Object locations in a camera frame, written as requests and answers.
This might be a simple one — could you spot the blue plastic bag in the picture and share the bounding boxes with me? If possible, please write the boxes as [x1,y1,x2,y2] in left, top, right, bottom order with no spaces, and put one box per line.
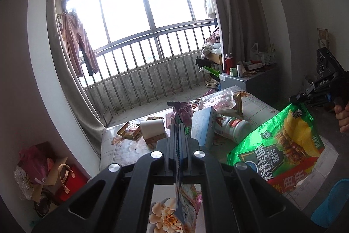
[311,178,349,229]

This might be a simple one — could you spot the pink sponge cloth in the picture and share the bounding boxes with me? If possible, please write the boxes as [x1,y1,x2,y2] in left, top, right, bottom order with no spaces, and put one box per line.
[165,111,175,128]

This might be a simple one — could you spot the kraft paper bag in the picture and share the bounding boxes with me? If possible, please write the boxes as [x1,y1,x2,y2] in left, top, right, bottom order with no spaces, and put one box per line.
[41,157,68,187]

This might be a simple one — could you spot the clear crumpled plastic bag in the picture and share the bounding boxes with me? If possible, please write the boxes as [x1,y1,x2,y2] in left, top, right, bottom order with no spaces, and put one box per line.
[14,165,36,201]

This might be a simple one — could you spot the person's right hand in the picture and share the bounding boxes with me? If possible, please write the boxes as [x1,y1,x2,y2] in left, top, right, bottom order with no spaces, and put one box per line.
[335,102,349,133]

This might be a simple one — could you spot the floral checked tablecloth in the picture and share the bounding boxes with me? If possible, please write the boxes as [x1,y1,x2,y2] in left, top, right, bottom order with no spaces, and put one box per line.
[100,87,339,233]

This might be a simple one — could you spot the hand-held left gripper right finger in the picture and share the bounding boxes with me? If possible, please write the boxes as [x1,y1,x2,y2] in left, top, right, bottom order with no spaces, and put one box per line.
[180,124,326,233]

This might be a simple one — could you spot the green chip bag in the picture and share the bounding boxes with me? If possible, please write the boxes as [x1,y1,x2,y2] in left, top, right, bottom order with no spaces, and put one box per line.
[227,102,326,197]

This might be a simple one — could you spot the white hanging garment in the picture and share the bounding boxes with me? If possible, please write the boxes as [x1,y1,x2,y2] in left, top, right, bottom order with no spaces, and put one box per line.
[205,0,217,19]

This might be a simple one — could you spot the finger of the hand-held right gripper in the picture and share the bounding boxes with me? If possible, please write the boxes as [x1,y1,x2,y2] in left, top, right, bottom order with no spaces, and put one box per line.
[289,89,312,105]

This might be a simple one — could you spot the yellow white tissue pack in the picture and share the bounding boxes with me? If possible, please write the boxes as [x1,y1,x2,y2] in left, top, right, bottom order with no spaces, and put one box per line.
[140,118,167,145]

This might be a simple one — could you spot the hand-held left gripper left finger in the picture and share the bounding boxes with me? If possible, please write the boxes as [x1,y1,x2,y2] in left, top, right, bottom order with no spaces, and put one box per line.
[31,124,179,233]

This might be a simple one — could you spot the pink plastic bag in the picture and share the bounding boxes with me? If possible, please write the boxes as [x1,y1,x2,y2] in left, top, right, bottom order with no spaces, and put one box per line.
[18,142,55,184]

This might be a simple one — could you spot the clear red printed plastic bag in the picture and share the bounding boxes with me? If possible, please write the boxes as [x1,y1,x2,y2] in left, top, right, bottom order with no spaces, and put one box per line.
[199,90,238,112]

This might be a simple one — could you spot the metal balcony railing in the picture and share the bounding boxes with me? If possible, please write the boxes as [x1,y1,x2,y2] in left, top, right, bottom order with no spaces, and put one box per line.
[79,19,219,115]

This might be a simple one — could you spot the pink hanging clothes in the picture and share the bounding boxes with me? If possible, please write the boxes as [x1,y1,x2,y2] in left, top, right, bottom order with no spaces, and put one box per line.
[57,10,100,78]

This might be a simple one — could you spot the maroon snack bag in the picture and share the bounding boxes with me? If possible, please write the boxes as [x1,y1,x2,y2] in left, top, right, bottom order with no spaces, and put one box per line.
[167,101,193,138]

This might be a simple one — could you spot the grey cabinet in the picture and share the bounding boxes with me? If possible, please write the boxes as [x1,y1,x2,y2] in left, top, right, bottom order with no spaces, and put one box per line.
[219,65,281,97]

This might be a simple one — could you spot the cardboard box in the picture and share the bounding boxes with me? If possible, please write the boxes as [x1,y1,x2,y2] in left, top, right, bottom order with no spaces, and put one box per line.
[203,51,222,64]

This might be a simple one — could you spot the grey blue medicine box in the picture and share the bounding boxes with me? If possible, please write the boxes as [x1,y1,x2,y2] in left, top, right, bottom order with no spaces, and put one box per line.
[191,106,217,150]

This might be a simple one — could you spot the light blue snack packet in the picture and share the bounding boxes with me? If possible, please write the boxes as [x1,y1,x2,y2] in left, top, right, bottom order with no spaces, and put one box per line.
[173,124,203,233]

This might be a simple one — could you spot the green flat object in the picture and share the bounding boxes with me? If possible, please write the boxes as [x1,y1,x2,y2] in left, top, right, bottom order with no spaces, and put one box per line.
[203,66,220,78]

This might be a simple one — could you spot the pair of shoes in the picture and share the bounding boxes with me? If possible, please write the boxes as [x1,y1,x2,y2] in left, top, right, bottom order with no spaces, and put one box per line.
[204,76,219,89]

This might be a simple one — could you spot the orange cracker packet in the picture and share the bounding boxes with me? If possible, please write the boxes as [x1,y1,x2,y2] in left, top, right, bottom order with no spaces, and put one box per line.
[233,92,244,115]

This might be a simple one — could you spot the pile of clothes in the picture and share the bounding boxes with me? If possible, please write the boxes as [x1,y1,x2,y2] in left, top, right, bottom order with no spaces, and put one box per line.
[201,28,222,55]

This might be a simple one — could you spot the black object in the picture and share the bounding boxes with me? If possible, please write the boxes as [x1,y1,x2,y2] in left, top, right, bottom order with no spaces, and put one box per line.
[196,56,216,67]

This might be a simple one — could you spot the dark round pot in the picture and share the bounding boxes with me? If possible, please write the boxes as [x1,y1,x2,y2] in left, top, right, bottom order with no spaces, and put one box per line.
[34,189,55,218]

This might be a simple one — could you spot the white strawberry milk bottle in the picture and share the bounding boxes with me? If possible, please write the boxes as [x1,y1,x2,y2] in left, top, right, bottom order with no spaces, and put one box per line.
[214,116,251,143]

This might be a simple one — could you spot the white plastic basket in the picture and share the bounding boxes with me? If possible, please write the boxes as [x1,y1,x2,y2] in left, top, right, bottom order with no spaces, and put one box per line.
[258,51,276,66]

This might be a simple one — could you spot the red thermos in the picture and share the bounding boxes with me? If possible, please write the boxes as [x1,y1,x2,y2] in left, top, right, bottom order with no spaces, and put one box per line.
[224,53,233,75]

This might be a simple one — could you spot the flat red white box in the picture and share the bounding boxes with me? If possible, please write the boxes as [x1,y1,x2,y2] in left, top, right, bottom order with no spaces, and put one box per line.
[244,61,265,71]

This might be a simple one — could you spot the red gift bag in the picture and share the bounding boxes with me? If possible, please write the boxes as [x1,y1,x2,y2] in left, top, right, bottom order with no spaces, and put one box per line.
[53,165,89,202]

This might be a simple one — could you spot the balcony window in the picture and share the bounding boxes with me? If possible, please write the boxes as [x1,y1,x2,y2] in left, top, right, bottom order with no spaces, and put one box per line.
[64,0,214,53]

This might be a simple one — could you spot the small wall picture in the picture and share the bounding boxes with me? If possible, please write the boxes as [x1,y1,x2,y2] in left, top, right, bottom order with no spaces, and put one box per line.
[317,28,329,48]

